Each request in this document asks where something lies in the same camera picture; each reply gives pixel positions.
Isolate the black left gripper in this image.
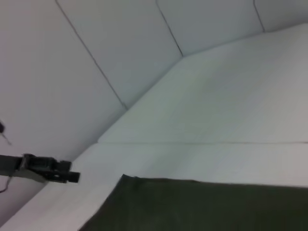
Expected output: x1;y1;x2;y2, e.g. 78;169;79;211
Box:
0;153;81;184

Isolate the dark green printed t-shirt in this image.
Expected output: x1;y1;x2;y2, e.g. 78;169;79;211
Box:
79;173;308;231

